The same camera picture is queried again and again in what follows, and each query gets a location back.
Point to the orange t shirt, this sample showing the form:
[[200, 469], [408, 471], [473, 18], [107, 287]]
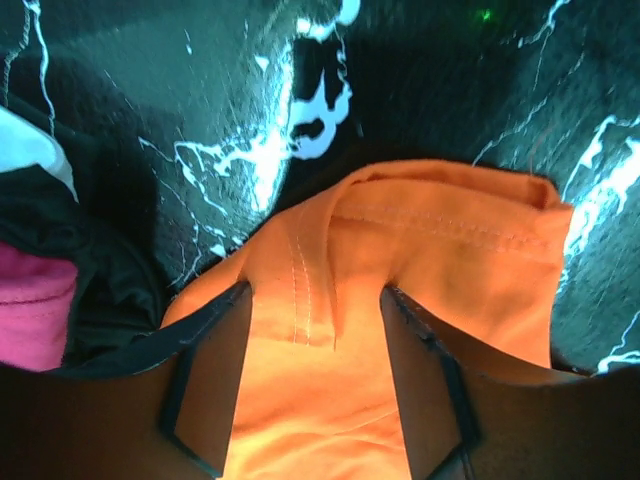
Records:
[[480, 248]]

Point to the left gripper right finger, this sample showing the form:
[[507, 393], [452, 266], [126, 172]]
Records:
[[471, 411]]

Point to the folded pink t shirt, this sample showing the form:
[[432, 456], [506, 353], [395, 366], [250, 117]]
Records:
[[36, 298]]

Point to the folded black t shirt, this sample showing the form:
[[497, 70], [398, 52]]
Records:
[[50, 190]]

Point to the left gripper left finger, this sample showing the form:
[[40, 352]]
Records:
[[161, 407]]

